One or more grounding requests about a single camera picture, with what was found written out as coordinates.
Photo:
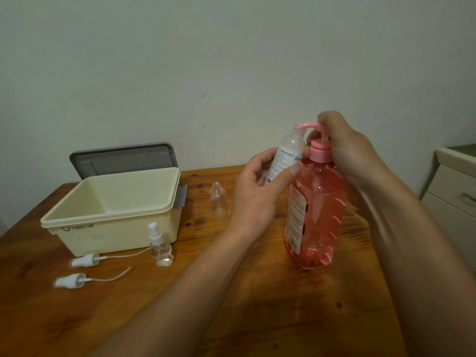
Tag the person's left hand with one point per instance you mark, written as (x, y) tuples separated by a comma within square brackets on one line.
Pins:
[(249, 204)]

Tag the person's right hand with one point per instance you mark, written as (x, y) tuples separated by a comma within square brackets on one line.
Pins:
[(346, 148)]

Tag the person's right fingers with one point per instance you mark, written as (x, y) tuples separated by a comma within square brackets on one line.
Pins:
[(325, 126)]

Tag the person's left thumb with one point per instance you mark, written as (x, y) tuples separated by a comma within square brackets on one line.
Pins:
[(284, 174)]

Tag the small clear labelled bottle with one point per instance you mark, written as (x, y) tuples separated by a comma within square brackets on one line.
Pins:
[(286, 156)]

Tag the pink liquid pump bottle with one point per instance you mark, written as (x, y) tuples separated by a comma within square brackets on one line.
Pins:
[(316, 215)]

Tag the person's right forearm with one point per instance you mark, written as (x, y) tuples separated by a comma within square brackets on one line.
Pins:
[(416, 263)]

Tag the person's left forearm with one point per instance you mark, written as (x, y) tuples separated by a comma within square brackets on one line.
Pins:
[(193, 293)]

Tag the small empty clear bottle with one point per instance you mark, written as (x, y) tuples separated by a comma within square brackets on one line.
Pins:
[(218, 200)]

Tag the clear spray bottle with cap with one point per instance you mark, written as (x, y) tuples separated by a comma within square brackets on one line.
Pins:
[(160, 243)]

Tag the cream drawer cabinet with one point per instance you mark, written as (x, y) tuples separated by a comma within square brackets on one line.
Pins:
[(453, 197)]

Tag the grey storage box lid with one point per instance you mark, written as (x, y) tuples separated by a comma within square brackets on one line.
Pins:
[(122, 159)]

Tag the cream plastic storage box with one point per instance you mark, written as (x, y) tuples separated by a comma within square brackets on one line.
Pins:
[(115, 215)]

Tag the white spray pump with tube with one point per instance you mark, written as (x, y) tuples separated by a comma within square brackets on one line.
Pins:
[(74, 280), (89, 259)]

